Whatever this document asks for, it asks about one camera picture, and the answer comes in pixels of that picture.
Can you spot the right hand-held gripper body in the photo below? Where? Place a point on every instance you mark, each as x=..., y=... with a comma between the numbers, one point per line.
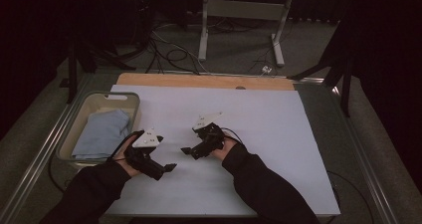
x=209, y=134

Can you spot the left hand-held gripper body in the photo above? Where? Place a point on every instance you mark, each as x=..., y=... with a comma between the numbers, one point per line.
x=147, y=141

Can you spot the beige plastic basin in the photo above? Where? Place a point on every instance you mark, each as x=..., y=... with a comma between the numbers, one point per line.
x=131, y=101

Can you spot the blue cloth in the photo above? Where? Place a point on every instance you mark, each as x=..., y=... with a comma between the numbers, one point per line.
x=103, y=134

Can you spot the person's right hand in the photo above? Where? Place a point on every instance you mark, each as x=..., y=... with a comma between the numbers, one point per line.
x=226, y=151

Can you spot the person's left hand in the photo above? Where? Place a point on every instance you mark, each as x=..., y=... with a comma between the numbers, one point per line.
x=128, y=168

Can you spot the wooden board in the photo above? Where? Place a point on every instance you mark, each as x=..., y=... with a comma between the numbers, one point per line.
x=199, y=81

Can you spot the pale blue table mat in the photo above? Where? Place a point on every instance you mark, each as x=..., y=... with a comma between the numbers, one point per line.
x=265, y=134

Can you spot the white plug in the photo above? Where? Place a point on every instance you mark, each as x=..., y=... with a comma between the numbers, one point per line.
x=266, y=69

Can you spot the black stand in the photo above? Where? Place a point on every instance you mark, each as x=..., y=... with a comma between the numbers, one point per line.
x=72, y=74
x=346, y=91

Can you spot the dark computer tower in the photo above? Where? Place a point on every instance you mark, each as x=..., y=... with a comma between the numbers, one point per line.
x=142, y=15

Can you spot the aluminium table rail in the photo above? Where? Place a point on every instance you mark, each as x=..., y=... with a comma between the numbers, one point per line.
x=365, y=171
x=36, y=164
x=305, y=80

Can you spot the grey metal stand frame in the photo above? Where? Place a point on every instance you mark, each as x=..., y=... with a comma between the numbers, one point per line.
x=245, y=10

